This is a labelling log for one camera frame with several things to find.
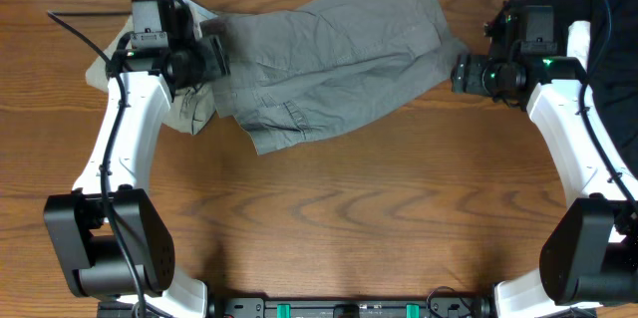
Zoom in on folded khaki shorts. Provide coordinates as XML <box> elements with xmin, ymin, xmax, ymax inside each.
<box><xmin>85</xmin><ymin>0</ymin><xmax>220</xmax><ymax>137</ymax></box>

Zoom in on green clamp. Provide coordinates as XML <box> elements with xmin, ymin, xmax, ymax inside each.
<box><xmin>406</xmin><ymin>304</ymin><xmax>420</xmax><ymax>318</ymax></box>
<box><xmin>276</xmin><ymin>304</ymin><xmax>291</xmax><ymax>318</ymax></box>

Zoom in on grey shorts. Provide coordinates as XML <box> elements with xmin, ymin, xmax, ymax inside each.
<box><xmin>211</xmin><ymin>0</ymin><xmax>468</xmax><ymax>155</ymax></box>

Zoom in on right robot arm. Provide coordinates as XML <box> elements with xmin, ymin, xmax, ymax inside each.
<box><xmin>452</xmin><ymin>5</ymin><xmax>637</xmax><ymax>317</ymax></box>

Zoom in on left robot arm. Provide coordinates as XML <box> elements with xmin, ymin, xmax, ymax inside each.
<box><xmin>43</xmin><ymin>0</ymin><xmax>229</xmax><ymax>317</ymax></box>

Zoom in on left green clamp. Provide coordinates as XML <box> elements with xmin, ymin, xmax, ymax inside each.
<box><xmin>276</xmin><ymin>304</ymin><xmax>291</xmax><ymax>318</ymax></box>

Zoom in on left black cable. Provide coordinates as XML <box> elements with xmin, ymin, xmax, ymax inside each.
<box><xmin>47</xmin><ymin>9</ymin><xmax>173</xmax><ymax>318</ymax></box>

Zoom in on black garment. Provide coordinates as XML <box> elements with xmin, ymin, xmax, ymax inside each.
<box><xmin>512</xmin><ymin>0</ymin><xmax>638</xmax><ymax>174</ymax></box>

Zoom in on right green clamp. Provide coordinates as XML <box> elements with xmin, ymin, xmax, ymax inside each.
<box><xmin>406</xmin><ymin>304</ymin><xmax>420</xmax><ymax>318</ymax></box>

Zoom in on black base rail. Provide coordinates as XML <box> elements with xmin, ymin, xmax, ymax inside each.
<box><xmin>96</xmin><ymin>293</ymin><xmax>499</xmax><ymax>318</ymax></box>

